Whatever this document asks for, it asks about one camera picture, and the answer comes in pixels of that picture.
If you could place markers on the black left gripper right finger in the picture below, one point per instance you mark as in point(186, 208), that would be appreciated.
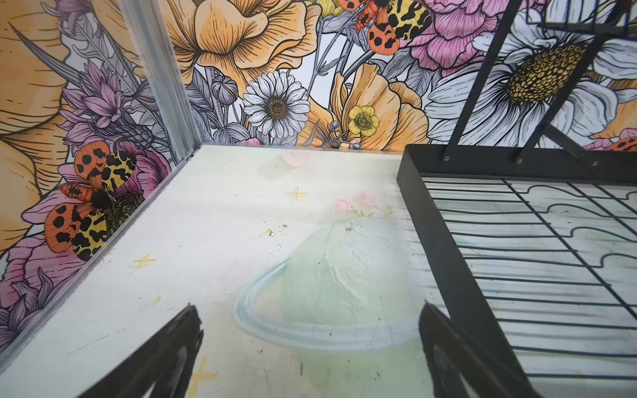
point(459, 367)

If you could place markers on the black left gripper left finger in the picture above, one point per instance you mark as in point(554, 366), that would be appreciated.
point(161, 367)

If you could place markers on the black wire dish rack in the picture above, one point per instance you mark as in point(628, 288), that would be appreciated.
point(524, 201)

